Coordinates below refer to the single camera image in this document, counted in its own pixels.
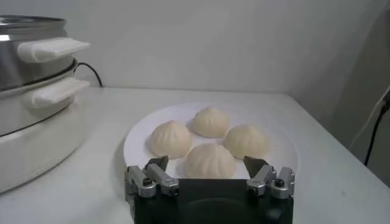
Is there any black cooker power cord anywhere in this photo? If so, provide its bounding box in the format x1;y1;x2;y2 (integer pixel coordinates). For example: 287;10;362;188
74;61;104;88

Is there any black wall cable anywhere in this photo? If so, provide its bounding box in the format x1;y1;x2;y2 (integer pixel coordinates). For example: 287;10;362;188
364;100;390;167

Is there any cream electric cooker base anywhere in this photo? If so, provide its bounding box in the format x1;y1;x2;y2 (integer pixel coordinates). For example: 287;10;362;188
0;60;91;194

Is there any white steamed baozi bun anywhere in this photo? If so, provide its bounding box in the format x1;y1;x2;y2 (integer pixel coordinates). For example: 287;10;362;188
183;142;237;180
148;120;193;159
191;106;231;138
224;124;271;159

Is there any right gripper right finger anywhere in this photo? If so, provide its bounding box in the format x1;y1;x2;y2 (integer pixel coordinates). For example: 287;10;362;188
243;155;296;200

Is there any white round plate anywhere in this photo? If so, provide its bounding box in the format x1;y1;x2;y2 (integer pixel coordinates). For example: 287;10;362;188
123;102;299;180

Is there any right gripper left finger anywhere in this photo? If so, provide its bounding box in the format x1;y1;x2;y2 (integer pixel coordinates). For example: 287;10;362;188
124;155;180;203

